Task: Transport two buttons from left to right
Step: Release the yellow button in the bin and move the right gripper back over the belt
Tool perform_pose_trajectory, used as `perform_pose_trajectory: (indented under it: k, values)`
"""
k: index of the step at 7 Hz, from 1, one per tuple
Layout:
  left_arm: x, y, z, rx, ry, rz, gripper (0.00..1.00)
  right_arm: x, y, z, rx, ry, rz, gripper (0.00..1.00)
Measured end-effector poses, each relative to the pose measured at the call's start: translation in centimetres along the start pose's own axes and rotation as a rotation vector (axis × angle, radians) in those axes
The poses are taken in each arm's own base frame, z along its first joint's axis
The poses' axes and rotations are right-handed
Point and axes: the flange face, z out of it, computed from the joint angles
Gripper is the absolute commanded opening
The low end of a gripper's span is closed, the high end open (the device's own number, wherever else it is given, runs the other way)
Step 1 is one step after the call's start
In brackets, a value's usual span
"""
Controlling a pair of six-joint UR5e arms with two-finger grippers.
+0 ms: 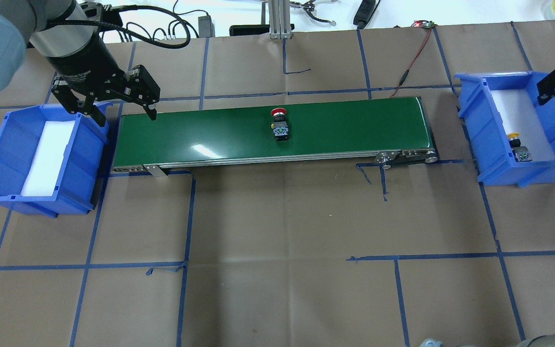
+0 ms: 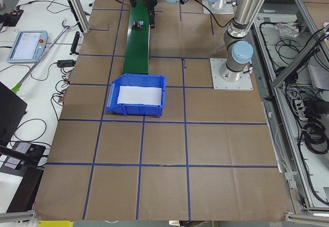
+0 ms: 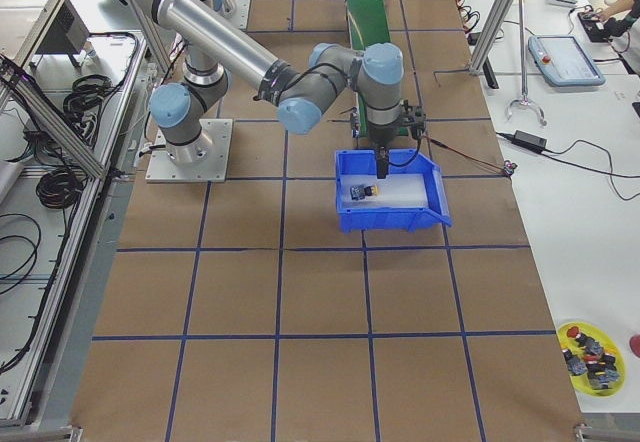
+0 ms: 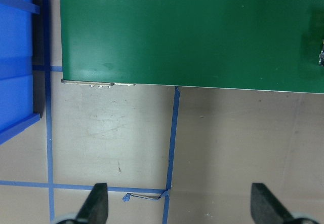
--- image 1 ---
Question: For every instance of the blue bin left side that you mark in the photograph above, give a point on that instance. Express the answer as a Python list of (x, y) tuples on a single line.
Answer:
[(20, 132)]

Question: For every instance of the blue bin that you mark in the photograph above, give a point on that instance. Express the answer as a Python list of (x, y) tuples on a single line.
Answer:
[(489, 143), (20, 132)]

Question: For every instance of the white foam pad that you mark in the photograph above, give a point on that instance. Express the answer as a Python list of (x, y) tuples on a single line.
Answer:
[(518, 115), (48, 159)]

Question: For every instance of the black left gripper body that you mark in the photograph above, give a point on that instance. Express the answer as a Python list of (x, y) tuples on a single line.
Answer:
[(81, 59)]

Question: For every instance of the white foam pad left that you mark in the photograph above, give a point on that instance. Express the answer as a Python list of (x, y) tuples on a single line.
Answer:
[(48, 159)]

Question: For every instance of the white foam pad right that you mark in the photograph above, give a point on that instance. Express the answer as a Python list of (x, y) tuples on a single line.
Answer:
[(518, 115)]

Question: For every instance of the blue bin right side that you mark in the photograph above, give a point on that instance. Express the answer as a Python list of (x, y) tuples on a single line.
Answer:
[(489, 143)]

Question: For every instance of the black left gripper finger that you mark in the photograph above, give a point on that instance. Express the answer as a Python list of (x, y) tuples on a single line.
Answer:
[(72, 104), (142, 89)]

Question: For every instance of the brown paper table cover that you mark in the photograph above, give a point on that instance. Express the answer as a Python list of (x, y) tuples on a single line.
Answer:
[(317, 253)]

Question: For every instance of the red push button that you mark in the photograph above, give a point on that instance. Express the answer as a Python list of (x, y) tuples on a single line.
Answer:
[(279, 125)]

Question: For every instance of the black power adapter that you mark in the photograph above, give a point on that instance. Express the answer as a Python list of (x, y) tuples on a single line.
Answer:
[(205, 26)]

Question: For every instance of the silver reacher grabber tool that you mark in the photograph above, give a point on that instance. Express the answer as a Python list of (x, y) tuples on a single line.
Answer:
[(309, 7)]

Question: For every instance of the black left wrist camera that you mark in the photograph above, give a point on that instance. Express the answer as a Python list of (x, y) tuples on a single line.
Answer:
[(99, 12)]

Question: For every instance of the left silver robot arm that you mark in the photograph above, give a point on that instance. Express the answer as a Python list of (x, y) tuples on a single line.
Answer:
[(62, 32)]

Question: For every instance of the green conveyor belt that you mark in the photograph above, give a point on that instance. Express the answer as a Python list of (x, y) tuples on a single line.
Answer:
[(394, 131)]

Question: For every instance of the aluminium frame post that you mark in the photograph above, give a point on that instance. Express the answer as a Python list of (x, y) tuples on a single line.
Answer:
[(279, 19)]

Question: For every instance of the yellow push button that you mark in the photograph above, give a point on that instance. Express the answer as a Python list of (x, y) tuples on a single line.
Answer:
[(520, 152)]

